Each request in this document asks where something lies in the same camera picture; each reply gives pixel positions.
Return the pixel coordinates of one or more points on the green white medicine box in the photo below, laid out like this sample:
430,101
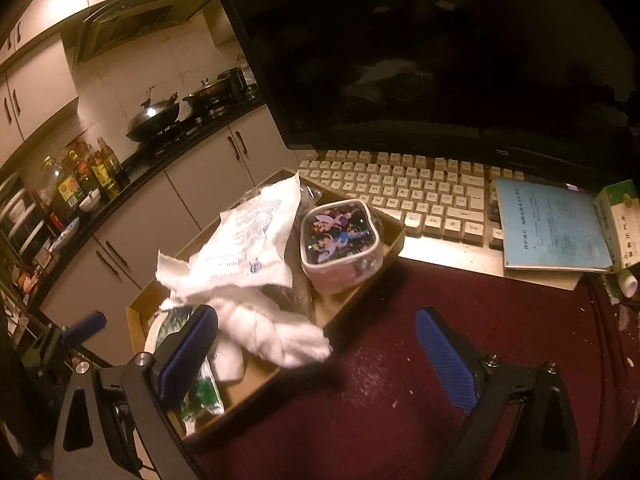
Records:
618,211

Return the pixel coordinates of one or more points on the black cooking pot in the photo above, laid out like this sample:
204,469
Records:
210,94

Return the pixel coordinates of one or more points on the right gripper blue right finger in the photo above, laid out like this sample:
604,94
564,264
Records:
451,357

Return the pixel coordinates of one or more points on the pink cartoon zip pouch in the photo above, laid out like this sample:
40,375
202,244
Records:
341,245

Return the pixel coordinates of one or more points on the black range hood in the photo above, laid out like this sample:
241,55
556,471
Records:
119,21

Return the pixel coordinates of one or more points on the brown cardboard box tray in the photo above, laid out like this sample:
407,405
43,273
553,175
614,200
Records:
260,375

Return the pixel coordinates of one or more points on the light blue booklet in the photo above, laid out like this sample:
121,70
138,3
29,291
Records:
546,228

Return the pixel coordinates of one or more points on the small white cup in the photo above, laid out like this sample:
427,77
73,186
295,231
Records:
627,283

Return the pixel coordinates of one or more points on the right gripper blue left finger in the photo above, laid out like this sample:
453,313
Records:
182,353

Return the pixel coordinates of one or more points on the black wok with lid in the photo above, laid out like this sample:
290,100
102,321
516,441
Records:
153,118

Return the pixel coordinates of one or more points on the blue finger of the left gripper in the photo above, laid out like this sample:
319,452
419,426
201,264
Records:
84,329

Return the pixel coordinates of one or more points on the green white medicine sachet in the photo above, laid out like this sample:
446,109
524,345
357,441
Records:
203,402

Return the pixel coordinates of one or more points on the large white medicine pouch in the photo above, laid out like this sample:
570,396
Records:
248,247

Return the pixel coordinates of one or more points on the beige computer keyboard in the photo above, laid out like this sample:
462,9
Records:
435,197

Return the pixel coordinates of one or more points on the cooking oil bottle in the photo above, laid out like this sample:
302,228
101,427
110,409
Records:
60,190

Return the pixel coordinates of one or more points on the white towel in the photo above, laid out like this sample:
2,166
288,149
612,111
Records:
248,320

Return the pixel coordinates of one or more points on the black TCL monitor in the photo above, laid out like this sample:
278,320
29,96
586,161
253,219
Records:
550,87

